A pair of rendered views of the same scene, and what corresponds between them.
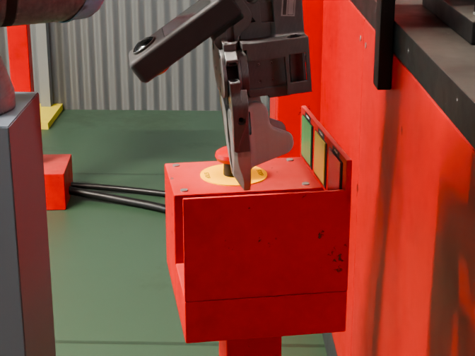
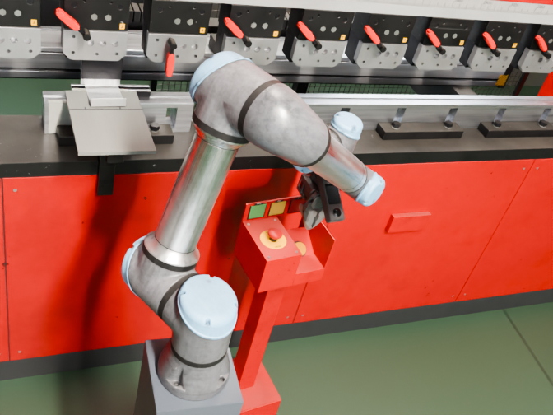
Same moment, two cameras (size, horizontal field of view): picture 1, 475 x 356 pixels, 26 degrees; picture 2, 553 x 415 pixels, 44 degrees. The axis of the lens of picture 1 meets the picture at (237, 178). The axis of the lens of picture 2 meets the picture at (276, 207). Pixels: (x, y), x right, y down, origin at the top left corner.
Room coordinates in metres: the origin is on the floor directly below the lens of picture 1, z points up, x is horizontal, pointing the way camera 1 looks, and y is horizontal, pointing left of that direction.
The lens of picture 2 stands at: (1.69, 1.20, 1.96)
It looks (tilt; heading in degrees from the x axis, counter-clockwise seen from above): 38 degrees down; 242
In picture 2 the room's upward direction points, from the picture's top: 16 degrees clockwise
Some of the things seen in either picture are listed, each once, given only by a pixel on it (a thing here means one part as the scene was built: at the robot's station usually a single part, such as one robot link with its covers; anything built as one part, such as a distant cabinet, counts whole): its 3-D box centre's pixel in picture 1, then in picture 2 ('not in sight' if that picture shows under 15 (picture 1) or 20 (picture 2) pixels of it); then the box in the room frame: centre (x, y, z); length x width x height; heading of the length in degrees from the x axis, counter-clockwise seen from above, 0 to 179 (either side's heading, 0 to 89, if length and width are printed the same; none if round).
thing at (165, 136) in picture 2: (464, 12); (116, 134); (1.42, -0.31, 0.89); 0.30 x 0.05 x 0.03; 2
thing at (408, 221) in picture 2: not in sight; (408, 221); (0.43, -0.24, 0.58); 0.15 x 0.02 x 0.07; 2
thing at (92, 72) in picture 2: not in sight; (101, 68); (1.46, -0.37, 1.05); 0.10 x 0.02 x 0.10; 2
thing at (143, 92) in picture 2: not in sight; (111, 92); (1.43, -0.37, 0.98); 0.20 x 0.03 x 0.03; 2
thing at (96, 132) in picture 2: not in sight; (109, 121); (1.46, -0.22, 1.00); 0.26 x 0.18 x 0.01; 92
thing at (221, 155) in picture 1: (233, 164); (274, 236); (1.05, 0.00, 0.79); 0.04 x 0.04 x 0.04
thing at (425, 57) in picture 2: not in sight; (437, 38); (0.49, -0.40, 1.18); 0.15 x 0.09 x 0.17; 2
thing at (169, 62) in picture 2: not in sight; (169, 57); (1.30, -0.31, 1.13); 0.04 x 0.02 x 0.10; 92
